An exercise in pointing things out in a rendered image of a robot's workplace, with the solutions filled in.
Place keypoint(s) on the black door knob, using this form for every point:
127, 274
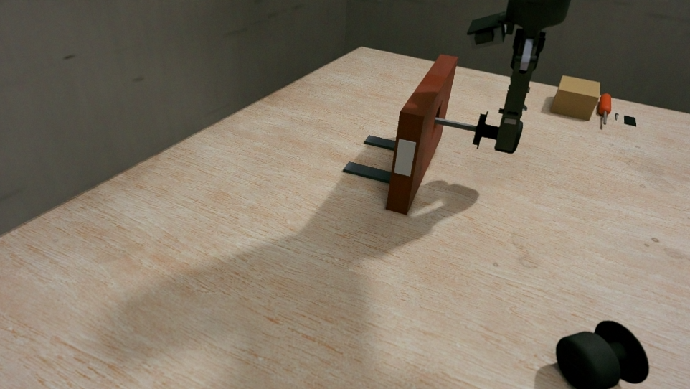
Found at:
482, 130
599, 360

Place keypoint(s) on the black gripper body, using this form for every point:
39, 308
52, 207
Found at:
535, 15

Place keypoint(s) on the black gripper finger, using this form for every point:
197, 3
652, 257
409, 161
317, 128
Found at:
518, 33
519, 85

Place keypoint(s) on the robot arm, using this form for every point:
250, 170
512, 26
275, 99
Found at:
489, 30

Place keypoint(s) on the orange-handled screwdriver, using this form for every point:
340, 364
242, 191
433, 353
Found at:
605, 106

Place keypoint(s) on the brown cardboard box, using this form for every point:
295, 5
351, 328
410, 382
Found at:
576, 97

